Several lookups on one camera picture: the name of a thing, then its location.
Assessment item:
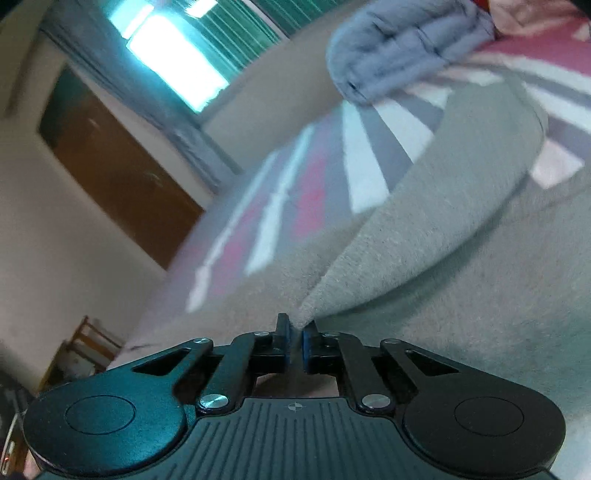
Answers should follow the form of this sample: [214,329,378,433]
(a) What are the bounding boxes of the folded blue grey duvet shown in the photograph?
[325,1,495,105]

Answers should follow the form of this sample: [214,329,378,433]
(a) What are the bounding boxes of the pink folded blanket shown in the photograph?
[489,0,590,37]

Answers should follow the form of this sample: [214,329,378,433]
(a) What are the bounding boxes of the window with green blinds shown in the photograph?
[108,0,357,114]

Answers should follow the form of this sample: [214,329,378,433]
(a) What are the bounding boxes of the grey left curtain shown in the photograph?
[40,1,240,193]

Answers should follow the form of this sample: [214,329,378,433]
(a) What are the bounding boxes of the wooden chair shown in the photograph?
[37,316,124,393]

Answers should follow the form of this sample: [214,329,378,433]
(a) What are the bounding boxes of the grey fleece pants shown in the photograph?
[119,75,590,450]

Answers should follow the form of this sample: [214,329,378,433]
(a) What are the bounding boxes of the striped pink grey bedsheet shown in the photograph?
[180,18,590,312]

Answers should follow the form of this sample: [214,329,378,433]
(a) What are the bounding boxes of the brown wooden door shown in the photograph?
[38,67,204,269]

